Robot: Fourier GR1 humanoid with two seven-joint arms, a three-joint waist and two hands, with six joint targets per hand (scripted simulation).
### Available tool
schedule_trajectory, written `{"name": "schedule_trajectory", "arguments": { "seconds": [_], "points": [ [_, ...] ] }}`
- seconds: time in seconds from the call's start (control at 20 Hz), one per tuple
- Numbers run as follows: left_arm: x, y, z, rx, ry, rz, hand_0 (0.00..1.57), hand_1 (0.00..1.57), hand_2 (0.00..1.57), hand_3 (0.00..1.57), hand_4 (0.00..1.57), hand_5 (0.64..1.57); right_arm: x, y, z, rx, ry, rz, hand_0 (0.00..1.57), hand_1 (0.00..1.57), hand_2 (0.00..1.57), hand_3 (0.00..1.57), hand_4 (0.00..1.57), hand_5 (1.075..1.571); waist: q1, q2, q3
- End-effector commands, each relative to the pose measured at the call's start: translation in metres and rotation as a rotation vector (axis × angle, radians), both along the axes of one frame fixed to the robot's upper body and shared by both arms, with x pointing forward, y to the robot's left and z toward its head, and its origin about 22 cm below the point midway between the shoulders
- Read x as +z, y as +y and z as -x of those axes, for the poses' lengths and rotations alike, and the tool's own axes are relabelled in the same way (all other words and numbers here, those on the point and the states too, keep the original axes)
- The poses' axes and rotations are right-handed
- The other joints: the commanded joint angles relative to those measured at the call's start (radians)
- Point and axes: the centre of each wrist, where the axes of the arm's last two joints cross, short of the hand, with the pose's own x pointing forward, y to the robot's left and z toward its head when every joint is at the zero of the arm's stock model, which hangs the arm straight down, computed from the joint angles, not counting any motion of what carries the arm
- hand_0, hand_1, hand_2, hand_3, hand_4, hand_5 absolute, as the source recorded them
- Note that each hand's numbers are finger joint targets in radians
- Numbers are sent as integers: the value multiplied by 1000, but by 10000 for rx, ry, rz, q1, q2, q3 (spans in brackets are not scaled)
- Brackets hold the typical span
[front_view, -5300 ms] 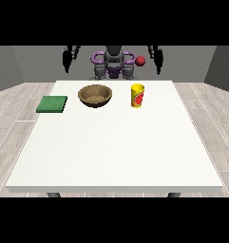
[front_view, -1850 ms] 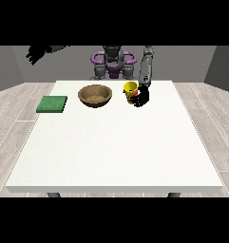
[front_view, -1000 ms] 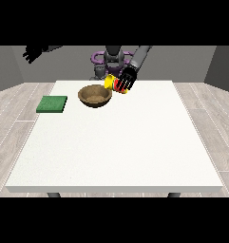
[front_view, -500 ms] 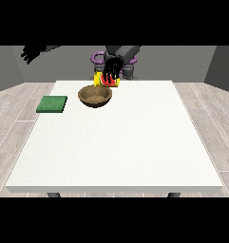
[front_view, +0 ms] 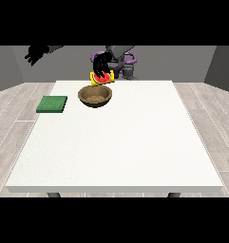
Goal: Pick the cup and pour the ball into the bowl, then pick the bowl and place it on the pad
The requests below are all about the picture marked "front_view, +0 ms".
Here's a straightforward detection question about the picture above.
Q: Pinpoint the green square pad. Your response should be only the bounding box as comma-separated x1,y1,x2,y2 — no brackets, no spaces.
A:
35,95,68,114

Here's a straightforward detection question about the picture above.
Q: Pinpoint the brown wooden bowl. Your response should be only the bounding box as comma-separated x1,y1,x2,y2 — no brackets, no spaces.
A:
77,84,114,109

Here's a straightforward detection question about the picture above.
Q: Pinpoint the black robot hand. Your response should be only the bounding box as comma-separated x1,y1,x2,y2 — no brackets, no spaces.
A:
24,46,51,67
92,51,113,81

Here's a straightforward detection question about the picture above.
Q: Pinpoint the yellow cup with melon print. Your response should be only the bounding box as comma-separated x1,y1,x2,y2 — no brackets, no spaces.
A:
88,69,116,87

